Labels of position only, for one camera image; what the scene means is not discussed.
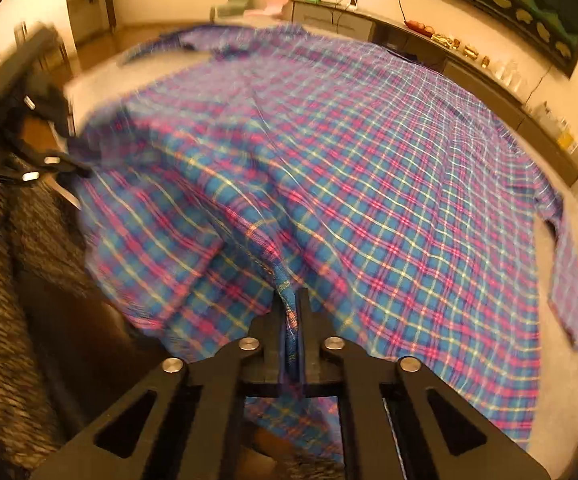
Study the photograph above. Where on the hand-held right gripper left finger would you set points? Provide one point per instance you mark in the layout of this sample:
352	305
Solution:
269	345

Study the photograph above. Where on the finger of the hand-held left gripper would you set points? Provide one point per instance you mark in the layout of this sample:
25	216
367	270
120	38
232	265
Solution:
54	167
51	110

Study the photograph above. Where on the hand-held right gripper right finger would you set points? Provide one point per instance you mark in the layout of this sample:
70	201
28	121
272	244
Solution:
314	355

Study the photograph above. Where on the blue pink plaid shirt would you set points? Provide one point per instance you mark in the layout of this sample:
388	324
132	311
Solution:
344	185

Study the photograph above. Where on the green plastic chair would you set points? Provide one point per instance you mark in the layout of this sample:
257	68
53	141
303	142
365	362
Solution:
231	7

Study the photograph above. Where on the long grey low cabinet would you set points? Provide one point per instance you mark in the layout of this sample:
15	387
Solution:
494	95

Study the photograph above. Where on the yellow box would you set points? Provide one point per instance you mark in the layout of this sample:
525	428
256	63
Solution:
568	141

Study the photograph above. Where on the white box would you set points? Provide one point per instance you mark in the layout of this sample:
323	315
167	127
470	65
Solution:
551	117

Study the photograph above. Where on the row of small jars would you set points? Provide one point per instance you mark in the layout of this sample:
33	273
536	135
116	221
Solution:
461	47

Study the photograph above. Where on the cluster of clear glasses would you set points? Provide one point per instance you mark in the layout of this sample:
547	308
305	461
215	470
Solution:
509	75

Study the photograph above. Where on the orange red food pieces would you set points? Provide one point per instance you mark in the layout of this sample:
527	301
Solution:
419	26

